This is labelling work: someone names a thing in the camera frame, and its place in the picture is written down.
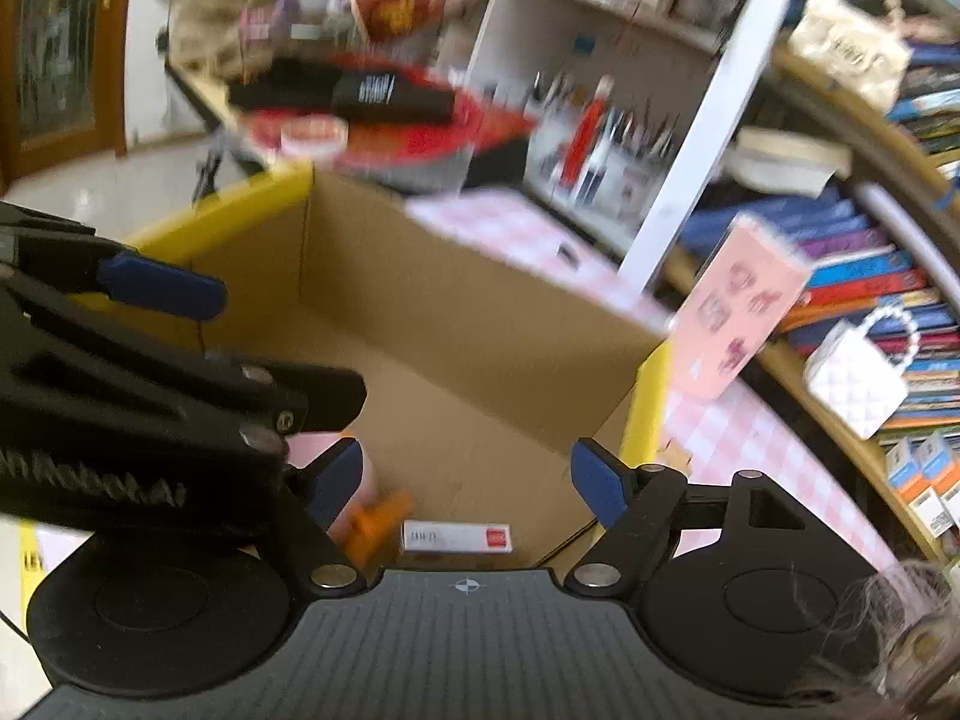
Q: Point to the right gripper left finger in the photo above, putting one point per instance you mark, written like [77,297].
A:
[296,538]

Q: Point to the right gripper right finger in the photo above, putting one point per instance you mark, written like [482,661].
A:
[643,512]

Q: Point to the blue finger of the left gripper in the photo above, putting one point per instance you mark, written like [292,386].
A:
[135,280]

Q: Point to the pink plush pig toy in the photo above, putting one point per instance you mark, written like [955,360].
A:
[329,473]

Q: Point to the orange toy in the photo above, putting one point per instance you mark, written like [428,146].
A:
[373,531]

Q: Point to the white red small box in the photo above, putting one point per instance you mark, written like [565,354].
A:
[422,537]

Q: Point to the black side table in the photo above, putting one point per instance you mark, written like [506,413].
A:
[248,140]

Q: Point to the yellow cardboard box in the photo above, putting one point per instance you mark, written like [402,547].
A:
[480,375]

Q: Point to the round pink white tin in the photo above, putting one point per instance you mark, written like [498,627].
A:
[317,137]

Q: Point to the pink rectangular tin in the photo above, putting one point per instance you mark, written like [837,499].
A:
[751,280]

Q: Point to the white quilted mini handbag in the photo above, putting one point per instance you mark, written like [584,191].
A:
[853,378]

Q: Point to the brown plush blanket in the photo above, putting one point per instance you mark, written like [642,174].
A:
[227,39]

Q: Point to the black long box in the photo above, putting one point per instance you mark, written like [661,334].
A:
[354,95]

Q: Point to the row of books lower shelf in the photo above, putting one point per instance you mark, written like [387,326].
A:
[862,259]

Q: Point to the clear pen holder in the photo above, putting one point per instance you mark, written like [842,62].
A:
[604,162]

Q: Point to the wooden bookshelf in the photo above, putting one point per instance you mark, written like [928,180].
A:
[905,164]

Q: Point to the white cubby shelf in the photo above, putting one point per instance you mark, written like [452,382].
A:
[698,80]

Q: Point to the cream pearl-handle handbag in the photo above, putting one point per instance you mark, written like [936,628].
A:
[864,54]

